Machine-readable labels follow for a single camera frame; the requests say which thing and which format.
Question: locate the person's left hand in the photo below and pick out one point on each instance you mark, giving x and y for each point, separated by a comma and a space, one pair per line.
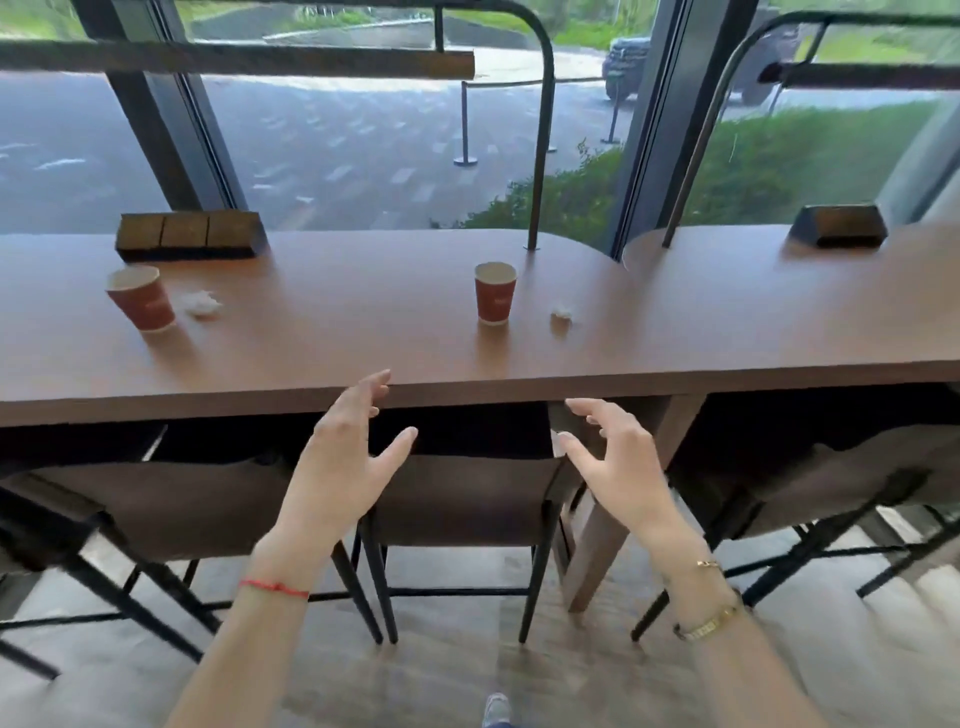
330, 472

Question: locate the person's right hand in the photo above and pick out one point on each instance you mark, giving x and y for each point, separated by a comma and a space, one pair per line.
630, 480

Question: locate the person's left thumb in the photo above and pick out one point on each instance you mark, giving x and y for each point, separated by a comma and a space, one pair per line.
394, 454

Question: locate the person's right thumb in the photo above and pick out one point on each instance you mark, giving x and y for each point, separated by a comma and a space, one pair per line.
577, 454

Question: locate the person's left forearm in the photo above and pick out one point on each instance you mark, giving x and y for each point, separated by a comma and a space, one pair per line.
247, 652

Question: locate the person's right forearm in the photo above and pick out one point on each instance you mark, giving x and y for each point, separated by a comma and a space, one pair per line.
739, 675

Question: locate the brown upholstered bar chair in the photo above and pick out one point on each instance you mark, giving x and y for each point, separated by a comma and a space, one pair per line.
465, 495
817, 465
172, 495

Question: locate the wooden table leg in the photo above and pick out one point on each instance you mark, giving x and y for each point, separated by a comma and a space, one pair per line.
600, 540

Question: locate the small crumpled white tissue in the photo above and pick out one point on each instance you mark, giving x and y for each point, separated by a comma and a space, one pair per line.
562, 315

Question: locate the red paper cup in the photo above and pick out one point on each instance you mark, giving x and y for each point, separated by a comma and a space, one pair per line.
495, 296
144, 304

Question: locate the person's grey shoe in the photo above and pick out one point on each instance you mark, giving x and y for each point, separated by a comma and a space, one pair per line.
496, 711

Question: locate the long wooden socket box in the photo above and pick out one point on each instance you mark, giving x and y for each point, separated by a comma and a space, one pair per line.
187, 232

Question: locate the black curved metal pole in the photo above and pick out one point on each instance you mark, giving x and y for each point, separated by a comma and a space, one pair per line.
544, 150
701, 142

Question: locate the short wooden socket box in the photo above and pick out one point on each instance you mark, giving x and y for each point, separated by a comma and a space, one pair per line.
838, 225

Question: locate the green hedge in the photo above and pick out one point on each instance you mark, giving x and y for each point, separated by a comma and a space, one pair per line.
787, 165

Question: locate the dark parked car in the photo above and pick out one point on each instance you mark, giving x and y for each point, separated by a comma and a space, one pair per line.
627, 64

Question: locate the long wooden crossbar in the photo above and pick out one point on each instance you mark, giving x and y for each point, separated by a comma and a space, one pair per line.
225, 60

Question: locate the short wooden crossbar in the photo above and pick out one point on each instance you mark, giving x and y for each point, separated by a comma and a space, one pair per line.
862, 75

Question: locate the dark window frame post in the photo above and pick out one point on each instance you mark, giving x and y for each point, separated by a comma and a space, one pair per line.
172, 127
652, 135

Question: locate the black stanchion post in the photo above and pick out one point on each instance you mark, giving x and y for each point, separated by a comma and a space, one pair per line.
465, 127
613, 124

